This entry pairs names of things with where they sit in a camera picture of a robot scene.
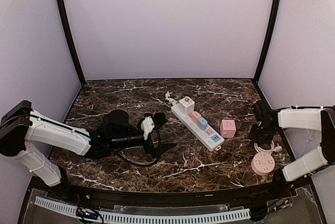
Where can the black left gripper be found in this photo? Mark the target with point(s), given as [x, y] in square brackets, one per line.
[151, 140]

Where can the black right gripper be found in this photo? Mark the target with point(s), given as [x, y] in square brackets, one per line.
[258, 134]

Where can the round pink socket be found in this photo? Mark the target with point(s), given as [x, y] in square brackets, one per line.
[262, 164]

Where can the pink cube socket adapter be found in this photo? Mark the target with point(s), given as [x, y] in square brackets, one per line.
[227, 128]

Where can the small blue charger plug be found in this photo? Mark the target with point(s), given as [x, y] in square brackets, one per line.
[202, 124]

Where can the small pink charger plug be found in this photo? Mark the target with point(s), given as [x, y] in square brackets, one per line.
[195, 116]

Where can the white multicolour power strip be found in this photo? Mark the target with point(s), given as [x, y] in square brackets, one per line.
[210, 138]

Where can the white cube socket adapter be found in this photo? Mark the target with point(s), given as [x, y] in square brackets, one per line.
[186, 105]

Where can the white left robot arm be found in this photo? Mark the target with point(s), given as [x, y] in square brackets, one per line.
[22, 126]

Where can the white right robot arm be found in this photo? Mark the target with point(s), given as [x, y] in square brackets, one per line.
[310, 132]

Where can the small circuit board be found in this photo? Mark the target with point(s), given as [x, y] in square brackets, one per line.
[86, 213]

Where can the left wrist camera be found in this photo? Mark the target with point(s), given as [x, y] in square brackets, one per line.
[152, 122]

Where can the white slotted cable duct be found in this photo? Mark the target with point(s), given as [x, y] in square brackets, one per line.
[131, 214]

